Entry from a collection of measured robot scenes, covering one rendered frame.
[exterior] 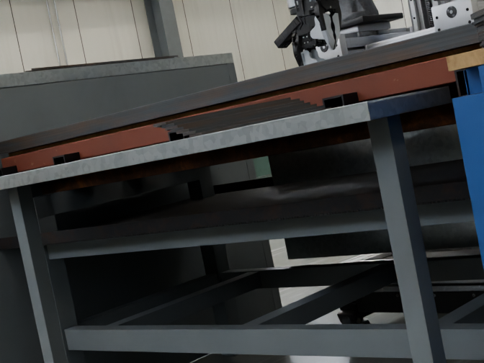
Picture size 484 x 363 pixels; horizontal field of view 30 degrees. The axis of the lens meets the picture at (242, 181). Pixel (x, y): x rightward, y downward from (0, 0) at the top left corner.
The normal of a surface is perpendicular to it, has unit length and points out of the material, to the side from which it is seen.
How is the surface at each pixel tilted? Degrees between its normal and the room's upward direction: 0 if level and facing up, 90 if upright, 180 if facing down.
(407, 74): 90
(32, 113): 90
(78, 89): 90
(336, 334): 90
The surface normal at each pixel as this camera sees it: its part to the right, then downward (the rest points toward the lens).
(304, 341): -0.65, 0.17
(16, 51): 0.67, -0.10
